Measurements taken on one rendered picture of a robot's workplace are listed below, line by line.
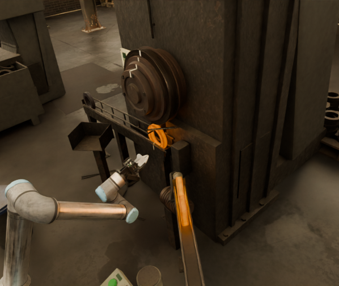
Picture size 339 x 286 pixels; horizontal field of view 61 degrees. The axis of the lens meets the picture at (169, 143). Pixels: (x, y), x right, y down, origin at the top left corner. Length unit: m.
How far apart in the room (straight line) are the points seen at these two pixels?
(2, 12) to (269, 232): 3.58
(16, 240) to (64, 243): 0.94
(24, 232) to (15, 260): 0.16
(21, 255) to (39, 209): 0.34
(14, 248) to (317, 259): 1.84
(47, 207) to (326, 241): 1.86
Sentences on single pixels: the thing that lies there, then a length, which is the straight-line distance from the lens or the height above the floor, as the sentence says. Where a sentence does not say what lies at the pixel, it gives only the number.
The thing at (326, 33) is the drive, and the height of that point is 1.25.
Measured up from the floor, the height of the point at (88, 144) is 0.60.
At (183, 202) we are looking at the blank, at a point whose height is 0.79.
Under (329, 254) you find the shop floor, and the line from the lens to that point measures 2.36.
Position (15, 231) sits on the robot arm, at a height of 0.80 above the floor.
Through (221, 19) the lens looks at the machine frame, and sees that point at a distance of 1.40.
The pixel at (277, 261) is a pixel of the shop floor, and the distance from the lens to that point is 2.23.
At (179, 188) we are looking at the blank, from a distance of 1.53.
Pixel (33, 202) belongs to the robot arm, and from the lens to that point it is 1.38.
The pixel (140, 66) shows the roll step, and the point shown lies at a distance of 1.67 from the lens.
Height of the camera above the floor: 1.83
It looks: 35 degrees down
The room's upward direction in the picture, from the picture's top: 6 degrees counter-clockwise
